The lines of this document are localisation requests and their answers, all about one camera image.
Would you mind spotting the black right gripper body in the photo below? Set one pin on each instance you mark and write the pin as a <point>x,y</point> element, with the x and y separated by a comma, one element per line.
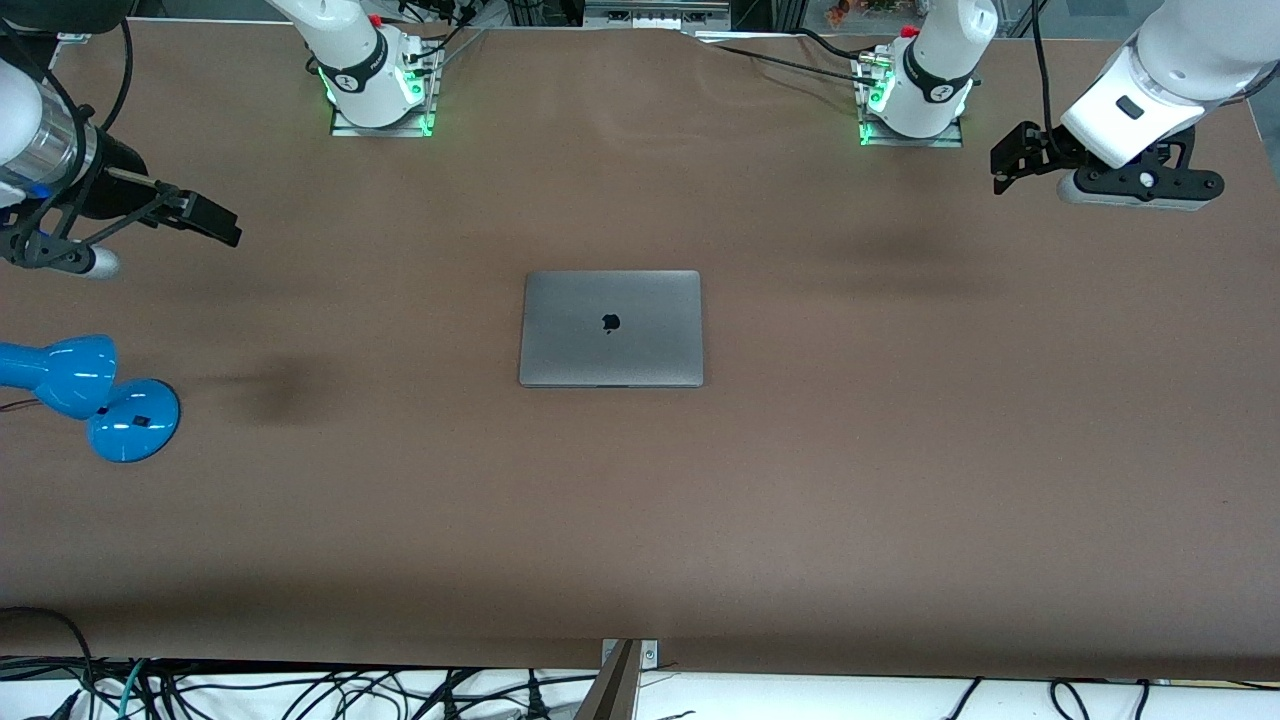
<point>112,187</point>

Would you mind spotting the grey laptop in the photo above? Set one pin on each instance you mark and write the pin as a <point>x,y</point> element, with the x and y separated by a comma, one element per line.
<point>610,345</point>

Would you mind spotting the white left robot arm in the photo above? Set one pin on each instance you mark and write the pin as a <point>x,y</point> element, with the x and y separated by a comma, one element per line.
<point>940,50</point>

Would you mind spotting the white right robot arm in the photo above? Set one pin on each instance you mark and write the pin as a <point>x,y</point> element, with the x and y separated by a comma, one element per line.
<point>355,50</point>

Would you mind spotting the blue desk lamp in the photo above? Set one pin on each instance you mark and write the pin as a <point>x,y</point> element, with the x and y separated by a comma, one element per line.
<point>60,375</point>

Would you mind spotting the grey power strip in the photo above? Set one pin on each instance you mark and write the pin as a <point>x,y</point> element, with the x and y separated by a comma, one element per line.
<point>655,15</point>

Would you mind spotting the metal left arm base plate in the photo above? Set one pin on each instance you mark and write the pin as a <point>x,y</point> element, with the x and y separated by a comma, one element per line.
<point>950,135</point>

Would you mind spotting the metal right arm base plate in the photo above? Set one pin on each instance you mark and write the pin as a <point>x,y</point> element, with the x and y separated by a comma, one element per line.
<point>420,110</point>

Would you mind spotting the small metal bracket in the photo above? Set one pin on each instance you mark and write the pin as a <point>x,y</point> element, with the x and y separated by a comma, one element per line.
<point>648,655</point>

